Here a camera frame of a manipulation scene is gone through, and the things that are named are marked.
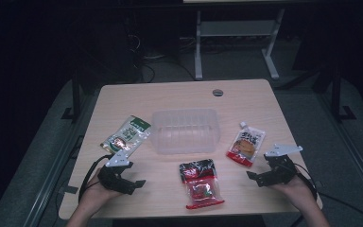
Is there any white red spouted pouch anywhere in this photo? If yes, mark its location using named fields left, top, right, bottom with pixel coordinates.
left=226, top=121, right=267, bottom=168

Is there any black metal stand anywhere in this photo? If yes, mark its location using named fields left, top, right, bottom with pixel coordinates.
left=330, top=64, right=357, bottom=123
left=60, top=67, right=83, bottom=123

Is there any person's left hand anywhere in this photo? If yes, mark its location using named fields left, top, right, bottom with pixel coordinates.
left=80, top=168, right=125, bottom=217

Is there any white metal table frame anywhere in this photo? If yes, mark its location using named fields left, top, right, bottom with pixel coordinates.
left=193, top=8, right=286, bottom=81

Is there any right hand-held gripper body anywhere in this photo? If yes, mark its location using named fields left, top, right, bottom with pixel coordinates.
left=263, top=144, right=304, bottom=187

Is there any black floor cable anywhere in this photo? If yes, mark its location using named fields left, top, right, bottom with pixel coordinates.
left=137, top=56, right=197, bottom=84

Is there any clear plastic container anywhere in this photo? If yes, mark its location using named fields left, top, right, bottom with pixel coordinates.
left=150, top=108, right=219, bottom=156

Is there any red black snack packet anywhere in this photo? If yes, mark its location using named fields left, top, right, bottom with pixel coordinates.
left=179, top=158, right=226, bottom=210

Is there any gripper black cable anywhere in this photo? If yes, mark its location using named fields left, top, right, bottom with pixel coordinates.
left=291, top=163, right=363, bottom=227
left=78, top=153, right=114, bottom=203

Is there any green snack packet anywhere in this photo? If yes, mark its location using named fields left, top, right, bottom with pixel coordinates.
left=99, top=114, right=152, bottom=154

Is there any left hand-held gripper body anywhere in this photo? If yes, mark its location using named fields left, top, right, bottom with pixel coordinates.
left=97, top=149, right=133, bottom=194

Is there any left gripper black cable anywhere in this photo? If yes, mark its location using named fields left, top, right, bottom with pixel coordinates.
left=78, top=153, right=114, bottom=203

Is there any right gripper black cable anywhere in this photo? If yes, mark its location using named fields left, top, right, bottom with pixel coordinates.
left=291, top=163, right=363, bottom=227

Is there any person's right hand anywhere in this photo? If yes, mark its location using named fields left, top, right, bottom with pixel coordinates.
left=268, top=173, right=317, bottom=211

